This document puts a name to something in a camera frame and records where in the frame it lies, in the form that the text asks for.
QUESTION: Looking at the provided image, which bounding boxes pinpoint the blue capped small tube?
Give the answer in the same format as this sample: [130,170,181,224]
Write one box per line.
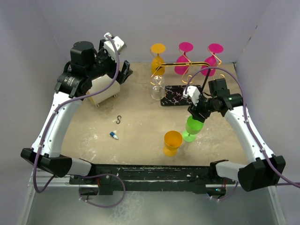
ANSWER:
[110,132,119,140]

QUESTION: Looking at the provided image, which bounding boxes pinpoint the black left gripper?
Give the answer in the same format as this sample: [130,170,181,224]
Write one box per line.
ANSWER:
[86,40,132,83]

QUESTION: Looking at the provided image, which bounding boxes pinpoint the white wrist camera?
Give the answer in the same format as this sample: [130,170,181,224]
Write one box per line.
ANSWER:
[103,32,127,61]
[182,85,201,106]

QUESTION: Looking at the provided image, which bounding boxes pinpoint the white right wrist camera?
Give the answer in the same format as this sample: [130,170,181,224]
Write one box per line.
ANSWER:
[182,85,201,106]

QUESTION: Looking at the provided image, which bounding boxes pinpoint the pink plastic wine glass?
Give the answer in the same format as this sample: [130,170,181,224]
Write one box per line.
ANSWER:
[174,42,194,75]
[201,43,224,76]

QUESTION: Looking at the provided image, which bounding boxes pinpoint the green plastic wine glass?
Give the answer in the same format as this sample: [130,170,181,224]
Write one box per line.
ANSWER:
[182,116,204,143]

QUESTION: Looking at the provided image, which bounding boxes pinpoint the gold wire wine glass rack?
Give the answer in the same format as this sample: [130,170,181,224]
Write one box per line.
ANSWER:
[151,58,210,106]

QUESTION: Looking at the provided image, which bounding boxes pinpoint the orange plastic wine glass front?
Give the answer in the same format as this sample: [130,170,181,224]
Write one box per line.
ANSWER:
[163,131,183,157]

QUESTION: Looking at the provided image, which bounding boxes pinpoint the white cylindrical container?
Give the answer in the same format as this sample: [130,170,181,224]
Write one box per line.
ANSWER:
[86,75,120,107]

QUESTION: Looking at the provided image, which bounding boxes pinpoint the clear glass wine glass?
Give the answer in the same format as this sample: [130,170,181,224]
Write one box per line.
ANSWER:
[150,75,165,100]

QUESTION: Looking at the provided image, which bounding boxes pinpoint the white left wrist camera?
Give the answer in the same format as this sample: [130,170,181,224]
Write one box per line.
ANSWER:
[103,32,127,61]

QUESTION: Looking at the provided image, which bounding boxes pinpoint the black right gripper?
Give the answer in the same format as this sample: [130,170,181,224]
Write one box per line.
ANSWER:
[188,91,218,122]

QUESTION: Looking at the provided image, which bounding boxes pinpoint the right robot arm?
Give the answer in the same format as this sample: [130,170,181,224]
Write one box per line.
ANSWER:
[183,79,285,192]

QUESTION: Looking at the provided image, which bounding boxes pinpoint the orange plastic wine glass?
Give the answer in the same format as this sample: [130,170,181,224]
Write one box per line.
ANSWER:
[163,131,183,157]
[150,43,165,76]

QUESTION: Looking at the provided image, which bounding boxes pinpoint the pink plastic wine glass front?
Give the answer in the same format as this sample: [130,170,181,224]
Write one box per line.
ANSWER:
[201,43,224,76]

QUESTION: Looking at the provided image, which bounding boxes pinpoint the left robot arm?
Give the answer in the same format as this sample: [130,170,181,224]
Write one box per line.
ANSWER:
[21,34,132,184]

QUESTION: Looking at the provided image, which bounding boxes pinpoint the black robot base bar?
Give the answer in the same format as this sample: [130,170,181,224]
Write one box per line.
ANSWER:
[69,164,235,195]

